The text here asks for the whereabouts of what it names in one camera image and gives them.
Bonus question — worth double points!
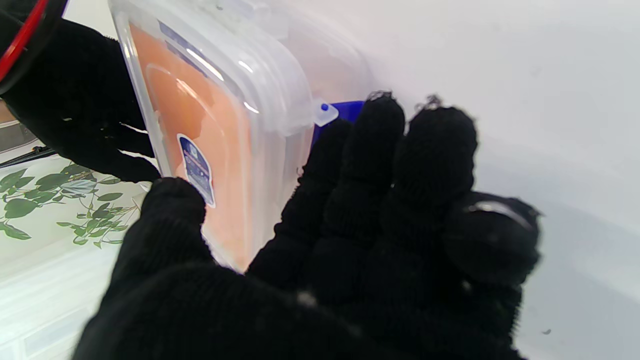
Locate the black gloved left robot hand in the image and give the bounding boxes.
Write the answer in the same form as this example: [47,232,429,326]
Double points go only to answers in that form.
[72,92,544,360]

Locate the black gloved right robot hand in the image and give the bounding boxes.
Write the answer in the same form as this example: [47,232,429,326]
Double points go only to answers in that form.
[0,17,162,184]

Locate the clear lid with orange label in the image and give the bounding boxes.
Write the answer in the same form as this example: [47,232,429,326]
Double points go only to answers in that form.
[107,0,316,273]

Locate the clear container with blue clips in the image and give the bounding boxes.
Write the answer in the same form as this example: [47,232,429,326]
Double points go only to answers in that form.
[220,0,376,151]

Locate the black equipment piece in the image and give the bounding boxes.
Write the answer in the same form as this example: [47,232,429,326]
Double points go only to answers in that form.
[0,145,57,169]

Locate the printed room scene backdrop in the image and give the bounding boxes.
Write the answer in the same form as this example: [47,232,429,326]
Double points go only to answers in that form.
[0,150,151,360]

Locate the right arm red black cable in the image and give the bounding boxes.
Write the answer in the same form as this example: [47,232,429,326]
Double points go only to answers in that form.
[0,0,68,96]

